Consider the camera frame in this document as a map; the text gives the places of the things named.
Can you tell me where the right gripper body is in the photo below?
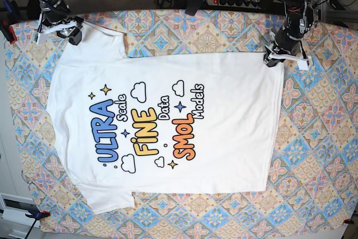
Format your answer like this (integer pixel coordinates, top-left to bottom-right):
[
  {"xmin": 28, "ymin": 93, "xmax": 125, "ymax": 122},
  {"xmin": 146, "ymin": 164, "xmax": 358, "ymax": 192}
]
[{"xmin": 33, "ymin": 8, "xmax": 84, "ymax": 44}]

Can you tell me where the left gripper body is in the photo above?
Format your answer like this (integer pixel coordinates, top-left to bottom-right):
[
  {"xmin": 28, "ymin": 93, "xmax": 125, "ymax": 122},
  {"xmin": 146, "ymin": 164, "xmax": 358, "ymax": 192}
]
[{"xmin": 268, "ymin": 26, "xmax": 312, "ymax": 69}]

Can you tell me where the white printed T-shirt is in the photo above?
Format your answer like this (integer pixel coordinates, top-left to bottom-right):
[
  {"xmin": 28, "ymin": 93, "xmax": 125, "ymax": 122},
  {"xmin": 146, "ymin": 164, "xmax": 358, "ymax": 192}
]
[{"xmin": 46, "ymin": 23, "xmax": 284, "ymax": 214}]

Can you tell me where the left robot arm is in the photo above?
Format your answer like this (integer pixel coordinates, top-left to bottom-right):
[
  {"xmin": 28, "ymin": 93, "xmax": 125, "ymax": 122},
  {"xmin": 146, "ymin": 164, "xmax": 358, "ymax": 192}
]
[{"xmin": 263, "ymin": 0, "xmax": 314, "ymax": 71}]

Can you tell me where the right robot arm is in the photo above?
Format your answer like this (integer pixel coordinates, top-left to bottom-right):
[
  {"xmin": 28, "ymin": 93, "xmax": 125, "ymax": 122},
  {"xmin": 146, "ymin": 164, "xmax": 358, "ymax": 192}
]
[{"xmin": 31, "ymin": 0, "xmax": 83, "ymax": 45}]

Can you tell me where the black orange clamp upper left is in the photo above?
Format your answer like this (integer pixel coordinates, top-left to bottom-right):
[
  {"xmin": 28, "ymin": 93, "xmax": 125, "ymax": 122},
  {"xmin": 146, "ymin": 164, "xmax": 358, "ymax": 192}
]
[{"xmin": 1, "ymin": 0, "xmax": 17, "ymax": 44}]

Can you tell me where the black orange clamp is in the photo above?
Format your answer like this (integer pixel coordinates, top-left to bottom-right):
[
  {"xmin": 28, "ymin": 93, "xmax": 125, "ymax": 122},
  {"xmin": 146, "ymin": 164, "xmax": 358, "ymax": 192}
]
[
  {"xmin": 24, "ymin": 210, "xmax": 51, "ymax": 239},
  {"xmin": 1, "ymin": 0, "xmax": 17, "ymax": 44}
]

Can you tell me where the white power strip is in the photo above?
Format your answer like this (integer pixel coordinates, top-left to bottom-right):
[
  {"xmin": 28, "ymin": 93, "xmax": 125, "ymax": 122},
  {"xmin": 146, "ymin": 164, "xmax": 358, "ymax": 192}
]
[{"xmin": 206, "ymin": 0, "xmax": 261, "ymax": 9}]

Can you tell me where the patterned tile tablecloth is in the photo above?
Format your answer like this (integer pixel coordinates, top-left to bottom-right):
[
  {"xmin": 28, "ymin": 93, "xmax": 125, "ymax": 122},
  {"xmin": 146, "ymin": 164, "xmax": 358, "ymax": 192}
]
[{"xmin": 1, "ymin": 22, "xmax": 357, "ymax": 238}]

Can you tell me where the white cabinet drawer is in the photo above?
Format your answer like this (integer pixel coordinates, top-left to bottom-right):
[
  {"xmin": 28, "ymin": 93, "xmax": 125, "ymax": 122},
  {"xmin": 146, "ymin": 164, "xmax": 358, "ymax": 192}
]
[{"xmin": 1, "ymin": 193, "xmax": 39, "ymax": 238}]

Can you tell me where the black orange clamp lower left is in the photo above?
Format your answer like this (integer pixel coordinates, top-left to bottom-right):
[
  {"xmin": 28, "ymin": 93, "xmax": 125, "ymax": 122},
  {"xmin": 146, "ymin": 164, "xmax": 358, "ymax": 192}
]
[{"xmin": 24, "ymin": 210, "xmax": 51, "ymax": 239}]

